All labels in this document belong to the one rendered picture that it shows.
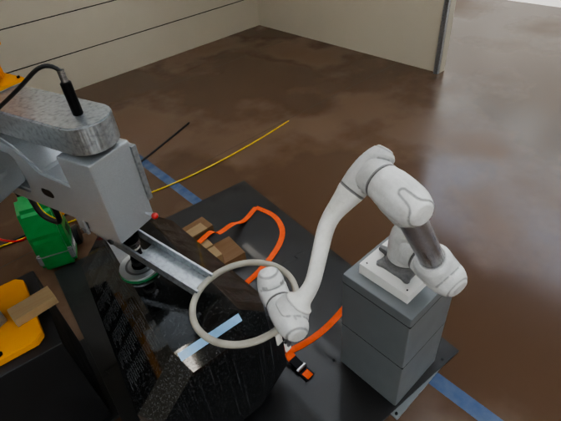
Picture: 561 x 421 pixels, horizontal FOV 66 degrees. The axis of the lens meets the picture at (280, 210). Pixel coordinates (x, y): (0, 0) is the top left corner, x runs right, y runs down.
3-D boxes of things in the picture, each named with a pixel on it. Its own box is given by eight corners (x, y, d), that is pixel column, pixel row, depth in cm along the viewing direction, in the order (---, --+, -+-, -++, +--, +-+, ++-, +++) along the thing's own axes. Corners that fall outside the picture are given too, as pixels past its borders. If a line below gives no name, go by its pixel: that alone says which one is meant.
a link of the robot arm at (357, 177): (333, 174, 149) (356, 195, 140) (366, 132, 145) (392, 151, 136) (353, 187, 158) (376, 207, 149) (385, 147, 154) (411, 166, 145)
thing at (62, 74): (70, 115, 166) (52, 71, 155) (78, 110, 169) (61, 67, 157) (78, 117, 164) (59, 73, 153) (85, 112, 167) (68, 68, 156)
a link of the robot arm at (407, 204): (439, 251, 195) (477, 284, 180) (412, 275, 195) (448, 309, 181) (393, 151, 138) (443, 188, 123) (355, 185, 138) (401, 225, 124)
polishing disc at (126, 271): (110, 276, 217) (109, 274, 216) (136, 247, 232) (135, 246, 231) (145, 286, 210) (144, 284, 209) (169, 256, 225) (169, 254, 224)
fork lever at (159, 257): (77, 230, 210) (75, 224, 206) (107, 207, 223) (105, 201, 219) (192, 303, 194) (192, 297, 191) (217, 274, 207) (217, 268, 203)
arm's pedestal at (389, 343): (379, 313, 288) (389, 224, 237) (447, 361, 258) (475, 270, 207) (328, 362, 264) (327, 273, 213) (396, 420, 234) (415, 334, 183)
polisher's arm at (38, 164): (12, 205, 232) (-38, 124, 201) (48, 182, 247) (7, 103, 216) (108, 246, 201) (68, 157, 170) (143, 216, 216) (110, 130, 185)
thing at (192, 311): (167, 326, 185) (164, 322, 184) (230, 252, 217) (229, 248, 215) (262, 367, 162) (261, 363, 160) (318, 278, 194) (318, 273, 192)
